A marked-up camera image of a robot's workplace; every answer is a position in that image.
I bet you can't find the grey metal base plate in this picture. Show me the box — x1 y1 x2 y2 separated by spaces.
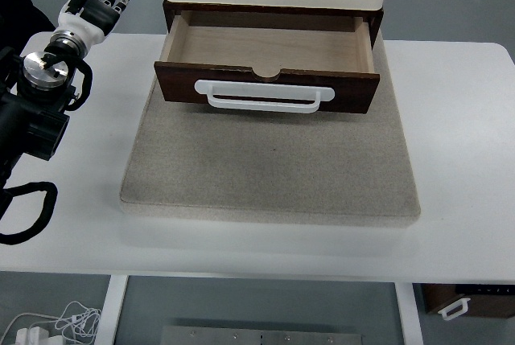
160 326 363 345

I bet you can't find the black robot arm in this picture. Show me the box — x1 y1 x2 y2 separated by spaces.
1 0 129 245

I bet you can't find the beige fabric pad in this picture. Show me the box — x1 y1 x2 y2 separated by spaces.
120 41 421 227

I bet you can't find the white power adapter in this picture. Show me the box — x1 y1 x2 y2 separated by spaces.
14 327 49 345

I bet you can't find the white table leg left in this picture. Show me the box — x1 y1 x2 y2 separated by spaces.
94 275 129 345

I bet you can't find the white cable on floor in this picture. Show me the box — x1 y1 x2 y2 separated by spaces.
0 300 103 345

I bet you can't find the dark wooden drawer housing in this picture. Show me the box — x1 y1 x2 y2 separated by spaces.
163 0 384 46

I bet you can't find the white table leg right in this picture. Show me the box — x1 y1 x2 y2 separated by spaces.
394 282 424 345

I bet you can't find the white robotic hand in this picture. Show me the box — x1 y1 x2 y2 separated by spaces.
52 0 130 47

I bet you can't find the white table leg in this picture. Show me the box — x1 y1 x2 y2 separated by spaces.
94 275 129 345
394 282 424 345

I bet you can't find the spare brown drawer on floor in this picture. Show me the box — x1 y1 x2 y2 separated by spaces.
421 284 514 321

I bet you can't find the dark wooden drawer white handle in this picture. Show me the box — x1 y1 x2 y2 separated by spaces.
154 10 381 116

